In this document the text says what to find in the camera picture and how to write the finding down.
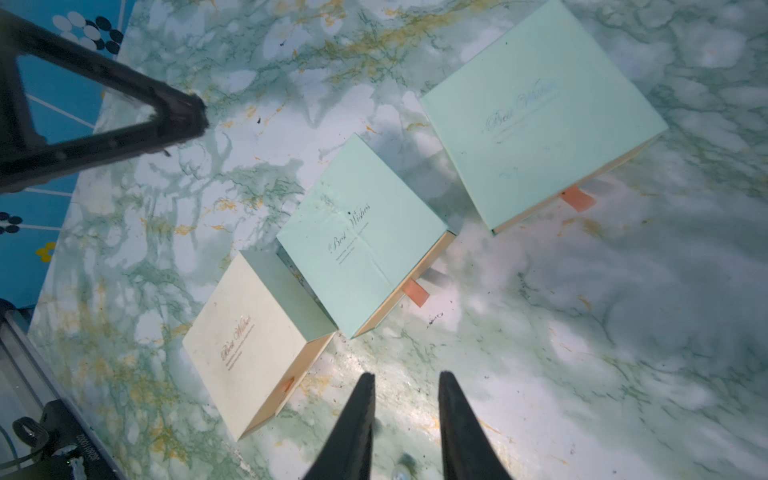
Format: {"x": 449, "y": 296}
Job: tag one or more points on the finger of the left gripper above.
{"x": 28, "y": 160}

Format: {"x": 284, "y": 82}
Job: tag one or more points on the pearl earring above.
{"x": 401, "y": 471}

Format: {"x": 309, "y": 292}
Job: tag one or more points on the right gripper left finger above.
{"x": 347, "y": 453}

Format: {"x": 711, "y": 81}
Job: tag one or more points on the beige drawer jewelry box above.
{"x": 255, "y": 340}

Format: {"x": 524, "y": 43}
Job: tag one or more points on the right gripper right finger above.
{"x": 466, "y": 451}

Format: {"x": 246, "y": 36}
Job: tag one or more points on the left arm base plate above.
{"x": 61, "y": 446}

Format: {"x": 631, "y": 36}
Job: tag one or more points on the aluminium front rail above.
{"x": 25, "y": 388}

